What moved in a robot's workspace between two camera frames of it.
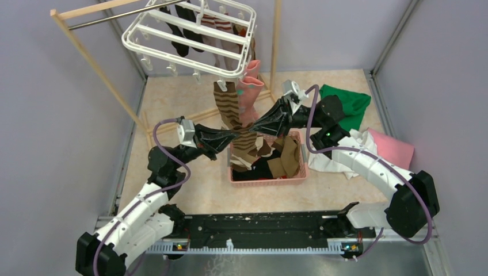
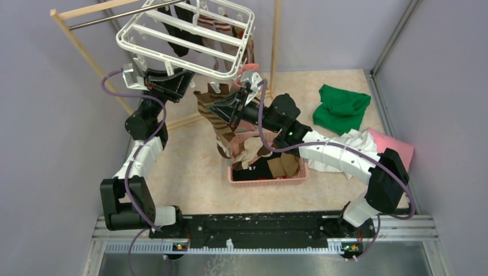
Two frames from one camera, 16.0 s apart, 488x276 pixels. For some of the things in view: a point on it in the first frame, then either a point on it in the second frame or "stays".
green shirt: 354,104 stays
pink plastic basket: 275,181 stays
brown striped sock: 244,150 -> 223,131
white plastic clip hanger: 208,38 stays
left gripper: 216,138 -> 170,88
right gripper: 273,122 -> 227,108
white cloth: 321,160 stays
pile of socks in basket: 272,157 stays
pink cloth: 393,150 stays
